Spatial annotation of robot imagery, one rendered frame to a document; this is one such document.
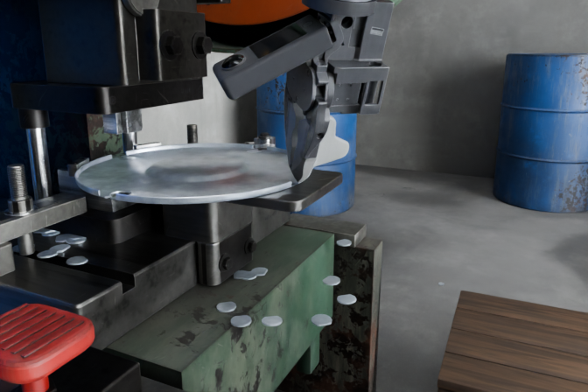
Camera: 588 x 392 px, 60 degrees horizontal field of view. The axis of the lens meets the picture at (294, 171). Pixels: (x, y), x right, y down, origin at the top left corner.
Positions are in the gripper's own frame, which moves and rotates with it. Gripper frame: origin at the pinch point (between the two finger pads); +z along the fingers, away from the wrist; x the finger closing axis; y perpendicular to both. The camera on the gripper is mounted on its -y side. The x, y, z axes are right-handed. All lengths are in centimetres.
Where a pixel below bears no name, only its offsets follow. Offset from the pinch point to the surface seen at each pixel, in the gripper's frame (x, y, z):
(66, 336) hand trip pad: -21.1, -23.6, -3.4
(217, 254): 0.5, -8.3, 11.3
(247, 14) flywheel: 45.9, 7.3, -4.8
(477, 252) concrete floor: 89, 140, 114
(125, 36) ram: 13.6, -16.6, -11.1
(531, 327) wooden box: 4, 62, 48
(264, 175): 3.8, -2.1, 2.7
